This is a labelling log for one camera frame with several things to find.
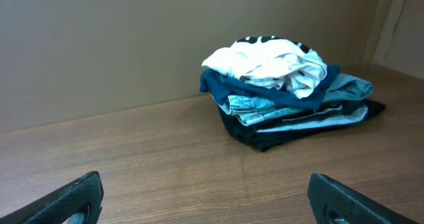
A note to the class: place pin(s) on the black garment bottom of pile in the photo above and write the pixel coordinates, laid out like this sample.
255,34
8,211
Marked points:
266,141

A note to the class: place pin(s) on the light blue denim jeans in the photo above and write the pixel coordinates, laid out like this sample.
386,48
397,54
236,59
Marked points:
253,110

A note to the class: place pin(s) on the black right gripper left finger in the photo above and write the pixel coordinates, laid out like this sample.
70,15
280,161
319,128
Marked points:
77,202

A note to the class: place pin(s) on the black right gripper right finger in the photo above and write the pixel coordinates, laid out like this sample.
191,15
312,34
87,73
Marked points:
333,202

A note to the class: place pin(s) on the dark blue garment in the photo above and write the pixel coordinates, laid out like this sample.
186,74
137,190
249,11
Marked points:
221,87

